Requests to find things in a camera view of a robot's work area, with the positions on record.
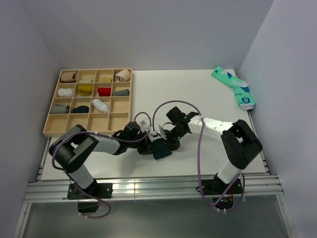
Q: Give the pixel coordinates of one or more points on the dark grey rolled sock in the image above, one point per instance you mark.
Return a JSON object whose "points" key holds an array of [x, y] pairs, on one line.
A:
{"points": [[124, 92]]}

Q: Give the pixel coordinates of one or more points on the cream brown rolled sock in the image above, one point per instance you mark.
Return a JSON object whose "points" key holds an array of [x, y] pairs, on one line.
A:
{"points": [[122, 76]]}

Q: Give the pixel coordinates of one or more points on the dark navy rolled sock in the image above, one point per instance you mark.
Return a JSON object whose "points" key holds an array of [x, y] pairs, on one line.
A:
{"points": [[80, 110]]}

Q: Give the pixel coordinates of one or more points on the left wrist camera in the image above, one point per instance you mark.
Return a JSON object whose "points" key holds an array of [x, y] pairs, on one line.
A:
{"points": [[142, 123]]}

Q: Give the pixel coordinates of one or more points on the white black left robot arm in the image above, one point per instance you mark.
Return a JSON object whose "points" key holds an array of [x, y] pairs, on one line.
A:
{"points": [[74, 147]]}

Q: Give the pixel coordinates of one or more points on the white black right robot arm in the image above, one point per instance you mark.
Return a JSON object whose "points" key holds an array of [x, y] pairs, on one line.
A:
{"points": [[239, 141]]}

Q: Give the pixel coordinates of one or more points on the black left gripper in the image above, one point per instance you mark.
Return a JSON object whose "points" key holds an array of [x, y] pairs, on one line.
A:
{"points": [[146, 148]]}

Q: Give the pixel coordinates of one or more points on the mustard yellow rolled sock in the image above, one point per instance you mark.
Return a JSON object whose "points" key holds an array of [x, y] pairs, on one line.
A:
{"points": [[85, 90]]}

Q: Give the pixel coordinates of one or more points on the red rolled sock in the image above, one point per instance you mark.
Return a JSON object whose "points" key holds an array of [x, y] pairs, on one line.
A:
{"points": [[104, 92]]}

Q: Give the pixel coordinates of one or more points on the white sock black stripes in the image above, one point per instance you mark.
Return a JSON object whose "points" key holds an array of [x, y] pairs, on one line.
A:
{"points": [[100, 106]]}

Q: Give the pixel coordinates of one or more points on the mint green patterned sock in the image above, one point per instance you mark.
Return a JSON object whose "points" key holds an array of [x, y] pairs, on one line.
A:
{"points": [[240, 88]]}

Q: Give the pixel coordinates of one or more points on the dark green reindeer sock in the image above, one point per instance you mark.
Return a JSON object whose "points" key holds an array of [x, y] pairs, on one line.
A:
{"points": [[159, 149]]}

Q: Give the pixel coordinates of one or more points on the wooden compartment tray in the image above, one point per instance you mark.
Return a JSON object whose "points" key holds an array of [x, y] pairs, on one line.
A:
{"points": [[106, 123]]}

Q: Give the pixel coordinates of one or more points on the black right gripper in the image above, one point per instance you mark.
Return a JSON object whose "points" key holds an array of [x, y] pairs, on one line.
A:
{"points": [[173, 146]]}

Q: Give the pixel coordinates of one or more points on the beige rolled sock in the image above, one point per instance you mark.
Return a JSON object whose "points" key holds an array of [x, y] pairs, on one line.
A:
{"points": [[68, 77]]}

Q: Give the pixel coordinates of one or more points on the white rolled sock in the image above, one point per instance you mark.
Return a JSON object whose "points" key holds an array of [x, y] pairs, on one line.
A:
{"points": [[65, 92]]}

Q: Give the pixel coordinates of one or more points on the pale green rolled sock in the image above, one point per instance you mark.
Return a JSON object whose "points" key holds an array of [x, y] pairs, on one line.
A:
{"points": [[85, 81]]}

